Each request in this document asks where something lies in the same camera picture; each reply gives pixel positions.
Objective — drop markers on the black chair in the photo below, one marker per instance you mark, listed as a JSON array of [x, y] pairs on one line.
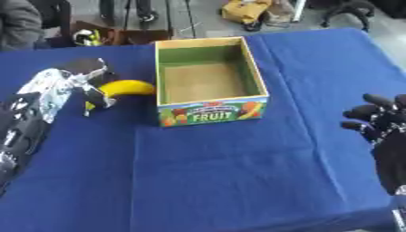
[[53, 15]]

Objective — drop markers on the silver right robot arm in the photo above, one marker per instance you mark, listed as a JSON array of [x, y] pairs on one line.
[[399, 211]]

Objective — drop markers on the brown cardboard box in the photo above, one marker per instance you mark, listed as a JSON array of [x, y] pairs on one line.
[[121, 33]]

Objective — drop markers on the black tripod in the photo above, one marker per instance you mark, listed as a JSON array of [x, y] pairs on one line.
[[158, 15]]

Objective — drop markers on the yellow toy banana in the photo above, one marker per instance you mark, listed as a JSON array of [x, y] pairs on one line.
[[127, 88]]

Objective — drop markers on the cardboard box with green inside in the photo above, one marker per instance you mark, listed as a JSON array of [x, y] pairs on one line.
[[209, 81]]

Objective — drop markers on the person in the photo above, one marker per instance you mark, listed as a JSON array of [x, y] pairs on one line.
[[20, 23]]

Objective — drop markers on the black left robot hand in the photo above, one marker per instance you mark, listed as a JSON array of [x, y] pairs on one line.
[[84, 70]]

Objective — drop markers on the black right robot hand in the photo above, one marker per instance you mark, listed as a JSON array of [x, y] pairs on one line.
[[386, 127]]

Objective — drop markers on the yellow bag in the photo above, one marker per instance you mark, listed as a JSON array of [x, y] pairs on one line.
[[244, 11]]

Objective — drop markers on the black office chair base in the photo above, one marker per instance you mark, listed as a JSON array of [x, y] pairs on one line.
[[349, 11]]

